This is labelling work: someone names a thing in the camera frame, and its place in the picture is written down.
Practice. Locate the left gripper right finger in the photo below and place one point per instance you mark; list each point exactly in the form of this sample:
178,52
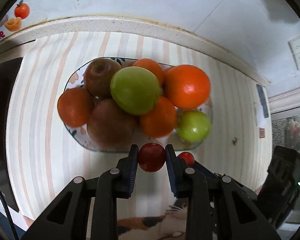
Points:
188,183

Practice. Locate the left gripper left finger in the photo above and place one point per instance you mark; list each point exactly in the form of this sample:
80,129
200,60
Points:
115,183

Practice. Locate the red cherry tomato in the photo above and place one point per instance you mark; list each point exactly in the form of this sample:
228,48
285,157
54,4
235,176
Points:
151,157
188,157

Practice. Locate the reddish brown apple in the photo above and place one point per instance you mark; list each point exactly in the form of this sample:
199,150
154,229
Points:
111,127

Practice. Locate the green apple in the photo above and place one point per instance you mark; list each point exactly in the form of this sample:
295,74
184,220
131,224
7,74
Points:
135,90
193,126

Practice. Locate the floral ceramic fruit plate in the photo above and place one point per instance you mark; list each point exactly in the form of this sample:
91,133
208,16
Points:
80,134

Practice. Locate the green apple in plate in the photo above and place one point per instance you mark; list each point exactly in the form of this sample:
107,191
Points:
193,126

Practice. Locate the small brown label card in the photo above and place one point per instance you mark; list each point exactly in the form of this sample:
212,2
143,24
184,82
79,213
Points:
261,133

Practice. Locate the white paper note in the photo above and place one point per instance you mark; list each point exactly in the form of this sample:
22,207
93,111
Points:
259,115

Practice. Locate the large orange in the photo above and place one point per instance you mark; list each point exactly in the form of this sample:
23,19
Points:
187,86

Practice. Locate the brown kiwi fruit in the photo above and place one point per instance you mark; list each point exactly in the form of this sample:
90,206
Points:
98,75

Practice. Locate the small tangerine in plate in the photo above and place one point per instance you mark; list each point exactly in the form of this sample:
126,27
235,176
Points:
152,66

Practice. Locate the fruit sticker poster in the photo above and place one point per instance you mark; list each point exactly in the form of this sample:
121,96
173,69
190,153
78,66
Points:
12,22

